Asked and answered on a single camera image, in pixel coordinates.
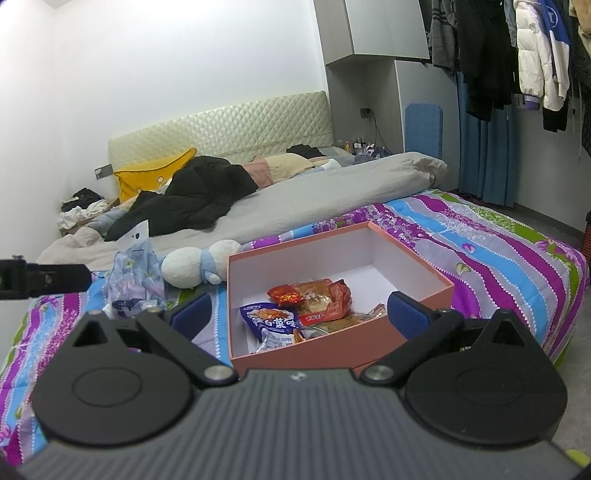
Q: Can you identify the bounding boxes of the blue padded panel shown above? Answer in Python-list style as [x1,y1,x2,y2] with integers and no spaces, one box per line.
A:
[405,104,443,160]

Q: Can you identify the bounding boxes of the hanging grey jacket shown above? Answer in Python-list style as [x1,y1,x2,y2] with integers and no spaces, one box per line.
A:
[427,0,462,72]

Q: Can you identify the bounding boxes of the row of small bottles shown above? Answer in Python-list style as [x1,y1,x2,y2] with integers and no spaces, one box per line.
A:
[339,136,384,155]

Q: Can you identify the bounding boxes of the pink beige pillow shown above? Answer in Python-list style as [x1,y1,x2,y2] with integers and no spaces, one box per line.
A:
[242,153,333,188]

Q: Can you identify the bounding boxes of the hanging black clothes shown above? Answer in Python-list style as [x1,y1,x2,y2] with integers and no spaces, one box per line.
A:
[455,0,520,121]

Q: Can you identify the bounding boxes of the white blue plush toy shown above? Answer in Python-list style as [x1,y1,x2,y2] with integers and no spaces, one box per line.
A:
[161,239,243,289]

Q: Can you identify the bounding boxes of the grey duvet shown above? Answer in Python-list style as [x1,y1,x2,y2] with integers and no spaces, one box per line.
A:
[37,151,450,273]

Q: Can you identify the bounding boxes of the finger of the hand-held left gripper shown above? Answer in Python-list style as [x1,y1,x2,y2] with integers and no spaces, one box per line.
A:
[27,263,92,293]

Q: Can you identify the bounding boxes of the yellow pillow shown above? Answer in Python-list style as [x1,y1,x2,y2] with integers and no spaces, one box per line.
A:
[114,148,198,204]

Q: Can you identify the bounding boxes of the white puffer jacket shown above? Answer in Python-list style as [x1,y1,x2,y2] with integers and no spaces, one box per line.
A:
[512,0,556,100]

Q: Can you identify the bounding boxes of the blue curtain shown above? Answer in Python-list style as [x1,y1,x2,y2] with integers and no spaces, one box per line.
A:
[455,69,520,208]

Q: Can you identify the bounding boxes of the orange brown snack packet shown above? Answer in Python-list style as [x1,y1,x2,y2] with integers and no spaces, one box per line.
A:
[293,278,352,328]

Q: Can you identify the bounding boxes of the pale blue plastic bag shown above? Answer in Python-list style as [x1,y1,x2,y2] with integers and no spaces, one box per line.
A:
[102,220,168,320]

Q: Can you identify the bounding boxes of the small red snack packet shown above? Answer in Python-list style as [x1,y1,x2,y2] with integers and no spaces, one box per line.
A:
[268,284,306,306]

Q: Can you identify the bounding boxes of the blue orange print snack packet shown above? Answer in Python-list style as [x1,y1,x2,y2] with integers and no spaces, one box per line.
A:
[239,302,306,355]

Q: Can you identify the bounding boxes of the black jacket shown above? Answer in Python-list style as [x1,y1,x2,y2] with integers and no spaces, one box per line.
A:
[105,156,259,241]

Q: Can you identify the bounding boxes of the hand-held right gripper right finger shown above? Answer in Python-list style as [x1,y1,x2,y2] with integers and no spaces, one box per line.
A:
[360,291,550,385]

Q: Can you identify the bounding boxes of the white wardrobe cabinet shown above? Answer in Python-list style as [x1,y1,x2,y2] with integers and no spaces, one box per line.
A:
[314,0,462,190]

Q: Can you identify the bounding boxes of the white blue jacket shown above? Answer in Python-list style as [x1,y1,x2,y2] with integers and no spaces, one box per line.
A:
[539,0,574,112]

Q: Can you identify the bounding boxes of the clear orange snack packet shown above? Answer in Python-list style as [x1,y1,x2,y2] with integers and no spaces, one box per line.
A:
[355,304,389,324]

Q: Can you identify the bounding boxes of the pink cardboard box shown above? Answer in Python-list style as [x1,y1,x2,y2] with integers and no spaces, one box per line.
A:
[226,220,455,377]

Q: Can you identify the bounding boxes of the pile of clothes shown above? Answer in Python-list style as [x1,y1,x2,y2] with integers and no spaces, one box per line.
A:
[58,187,116,232]

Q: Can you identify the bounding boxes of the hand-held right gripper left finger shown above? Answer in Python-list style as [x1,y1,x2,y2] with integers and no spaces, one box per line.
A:
[69,291,238,387]

